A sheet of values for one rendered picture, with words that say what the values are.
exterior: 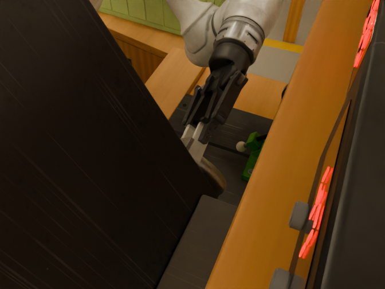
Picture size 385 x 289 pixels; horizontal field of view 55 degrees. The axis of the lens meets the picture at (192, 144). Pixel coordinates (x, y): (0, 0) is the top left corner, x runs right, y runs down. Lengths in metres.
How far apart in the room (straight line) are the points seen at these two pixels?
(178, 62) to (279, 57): 1.64
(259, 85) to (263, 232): 1.08
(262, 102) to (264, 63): 1.60
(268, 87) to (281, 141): 1.04
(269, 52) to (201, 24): 2.03
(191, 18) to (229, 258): 0.75
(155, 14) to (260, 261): 1.48
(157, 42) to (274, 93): 0.57
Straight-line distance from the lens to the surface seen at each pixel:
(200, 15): 0.88
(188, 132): 0.67
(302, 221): 0.16
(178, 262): 0.49
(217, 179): 0.67
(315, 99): 0.24
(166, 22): 1.60
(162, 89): 1.19
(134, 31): 1.64
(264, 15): 0.77
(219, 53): 0.71
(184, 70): 1.25
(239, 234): 0.18
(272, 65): 2.77
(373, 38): 0.21
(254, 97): 1.20
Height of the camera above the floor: 1.70
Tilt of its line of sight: 51 degrees down
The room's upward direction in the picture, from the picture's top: straight up
